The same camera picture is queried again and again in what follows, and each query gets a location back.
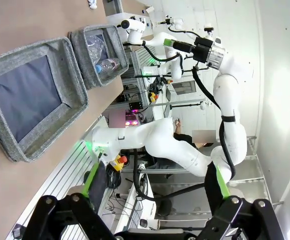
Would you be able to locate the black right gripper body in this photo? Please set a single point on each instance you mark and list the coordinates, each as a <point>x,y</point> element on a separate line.
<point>202,50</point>

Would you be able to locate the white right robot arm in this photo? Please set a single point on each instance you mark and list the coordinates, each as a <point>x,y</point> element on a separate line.
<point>160,140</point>

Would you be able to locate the computer case pink lights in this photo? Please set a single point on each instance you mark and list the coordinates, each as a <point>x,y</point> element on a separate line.
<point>133,117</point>

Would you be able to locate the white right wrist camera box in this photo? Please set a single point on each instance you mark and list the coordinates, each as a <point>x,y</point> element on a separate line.
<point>218,41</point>

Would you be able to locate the seated person black shirt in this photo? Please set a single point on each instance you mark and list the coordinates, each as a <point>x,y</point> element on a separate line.
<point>185,138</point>

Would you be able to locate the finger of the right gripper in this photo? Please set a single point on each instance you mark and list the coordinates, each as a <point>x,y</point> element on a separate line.
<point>182,46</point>

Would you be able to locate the grey fabric basket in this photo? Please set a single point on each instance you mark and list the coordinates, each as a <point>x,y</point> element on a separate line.
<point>75,82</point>
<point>120,50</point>

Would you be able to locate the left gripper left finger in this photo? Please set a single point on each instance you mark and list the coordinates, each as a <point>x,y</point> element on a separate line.
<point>97,187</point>

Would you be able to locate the clear plastic cup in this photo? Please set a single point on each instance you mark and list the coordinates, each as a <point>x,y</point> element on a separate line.
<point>95,47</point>

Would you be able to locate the yellow red emergency stop button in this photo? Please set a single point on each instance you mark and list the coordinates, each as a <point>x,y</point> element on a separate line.
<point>153,97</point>
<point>122,159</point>

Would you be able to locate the aluminium table frame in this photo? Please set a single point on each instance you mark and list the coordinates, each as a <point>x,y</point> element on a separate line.
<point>60,180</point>

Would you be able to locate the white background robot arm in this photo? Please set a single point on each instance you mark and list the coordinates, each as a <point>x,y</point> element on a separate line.
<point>135,35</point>
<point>171,72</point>

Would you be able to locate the crumpled white paper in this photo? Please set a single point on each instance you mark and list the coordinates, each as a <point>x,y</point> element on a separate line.
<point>92,3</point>

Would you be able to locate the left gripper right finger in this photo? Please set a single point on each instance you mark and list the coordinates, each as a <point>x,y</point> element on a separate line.
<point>212,190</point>

